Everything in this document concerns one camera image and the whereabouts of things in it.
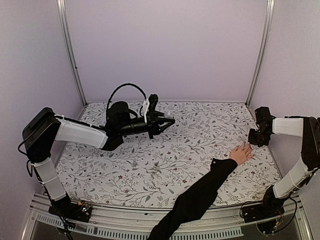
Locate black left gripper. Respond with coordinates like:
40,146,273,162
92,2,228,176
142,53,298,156
118,110,175,139

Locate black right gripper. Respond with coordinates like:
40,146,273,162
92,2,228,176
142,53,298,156
248,128,271,147

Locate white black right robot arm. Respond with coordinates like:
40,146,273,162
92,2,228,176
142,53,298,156
248,115,320,218

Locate black sleeved forearm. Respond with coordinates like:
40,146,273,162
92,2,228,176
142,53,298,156
148,158,238,240

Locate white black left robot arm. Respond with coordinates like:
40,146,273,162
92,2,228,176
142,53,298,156
19,100,175,217

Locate person's bare hand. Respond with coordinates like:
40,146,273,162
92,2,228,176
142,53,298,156
229,142,255,166

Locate floral patterned table mat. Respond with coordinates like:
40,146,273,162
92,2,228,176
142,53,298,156
51,100,285,210

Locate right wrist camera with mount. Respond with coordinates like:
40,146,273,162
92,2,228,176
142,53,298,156
254,106,275,127

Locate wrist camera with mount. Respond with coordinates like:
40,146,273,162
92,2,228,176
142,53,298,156
254,106,275,127
140,94,159,123

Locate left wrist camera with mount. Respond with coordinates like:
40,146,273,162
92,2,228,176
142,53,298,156
140,94,159,123

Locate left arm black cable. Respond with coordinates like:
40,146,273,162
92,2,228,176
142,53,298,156
106,83,147,108

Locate aluminium front rail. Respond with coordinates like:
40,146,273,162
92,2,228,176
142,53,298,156
21,194,315,240

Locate right aluminium frame post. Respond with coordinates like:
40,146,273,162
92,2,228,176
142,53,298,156
245,0,275,107

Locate aluminium frame post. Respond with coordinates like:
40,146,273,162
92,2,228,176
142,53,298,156
245,0,275,107
56,0,88,107

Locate left aluminium frame post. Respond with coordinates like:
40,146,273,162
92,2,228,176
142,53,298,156
56,0,88,107

